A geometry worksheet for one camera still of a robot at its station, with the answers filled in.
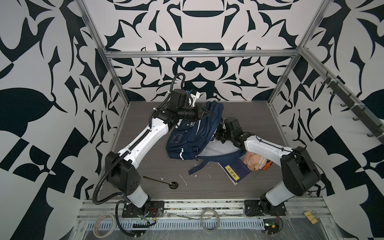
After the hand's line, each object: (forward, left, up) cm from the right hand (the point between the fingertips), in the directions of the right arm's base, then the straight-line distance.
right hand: (208, 129), depth 87 cm
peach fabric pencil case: (-14, -26, -14) cm, 33 cm away
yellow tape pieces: (-42, -46, -15) cm, 64 cm away
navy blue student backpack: (-11, +8, +7) cm, 15 cm away
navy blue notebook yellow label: (-18, -15, -14) cm, 27 cm away
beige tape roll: (-44, +54, -12) cm, 70 cm away
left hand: (-2, -1, +19) cm, 20 cm away
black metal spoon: (-27, +20, -12) cm, 35 cm away
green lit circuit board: (-44, -28, -16) cm, 55 cm away
